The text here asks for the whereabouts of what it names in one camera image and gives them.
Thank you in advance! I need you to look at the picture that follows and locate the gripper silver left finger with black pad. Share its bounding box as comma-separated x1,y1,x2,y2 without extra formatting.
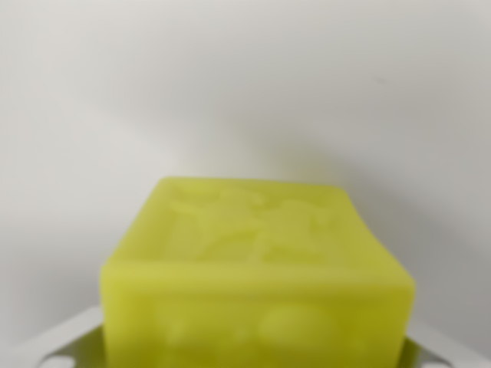
37,305,110,368

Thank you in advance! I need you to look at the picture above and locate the yellow embossed cube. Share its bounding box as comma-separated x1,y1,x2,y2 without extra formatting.
99,176,417,368

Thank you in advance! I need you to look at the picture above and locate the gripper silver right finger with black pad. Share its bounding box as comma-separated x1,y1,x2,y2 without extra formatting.
401,317,489,368

